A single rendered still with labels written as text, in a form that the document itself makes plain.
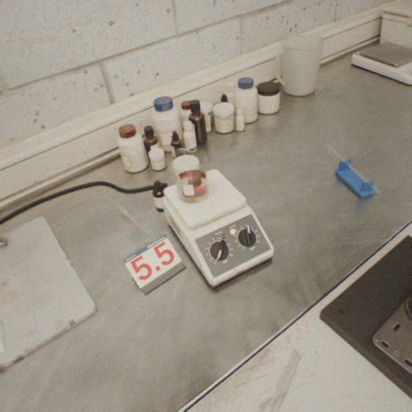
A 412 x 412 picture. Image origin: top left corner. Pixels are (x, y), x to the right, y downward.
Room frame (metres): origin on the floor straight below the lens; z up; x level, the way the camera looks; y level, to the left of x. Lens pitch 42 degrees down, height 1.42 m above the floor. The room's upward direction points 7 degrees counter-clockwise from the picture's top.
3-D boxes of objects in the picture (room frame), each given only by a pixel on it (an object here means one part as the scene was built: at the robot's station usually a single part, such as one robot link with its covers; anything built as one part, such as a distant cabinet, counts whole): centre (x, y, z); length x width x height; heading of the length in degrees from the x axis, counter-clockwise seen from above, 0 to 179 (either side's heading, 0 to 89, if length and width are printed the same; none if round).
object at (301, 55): (1.06, -0.33, 0.97); 0.18 x 0.13 x 0.15; 119
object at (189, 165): (0.51, 0.02, 1.03); 0.07 x 0.06 x 0.08; 29
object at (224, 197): (0.50, 0.00, 0.98); 0.12 x 0.12 x 0.01; 23
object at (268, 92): (0.96, -0.22, 0.94); 0.07 x 0.07 x 0.07
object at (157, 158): (0.73, 0.10, 0.92); 0.04 x 0.04 x 0.04
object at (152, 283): (0.41, 0.10, 0.92); 0.09 x 0.06 x 0.04; 124
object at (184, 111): (0.89, 0.02, 0.94); 0.05 x 0.05 x 0.09
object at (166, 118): (0.83, 0.07, 0.96); 0.07 x 0.07 x 0.13
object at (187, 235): (0.48, -0.01, 0.94); 0.22 x 0.13 x 0.08; 23
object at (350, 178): (0.58, -0.33, 0.92); 0.10 x 0.03 x 0.04; 14
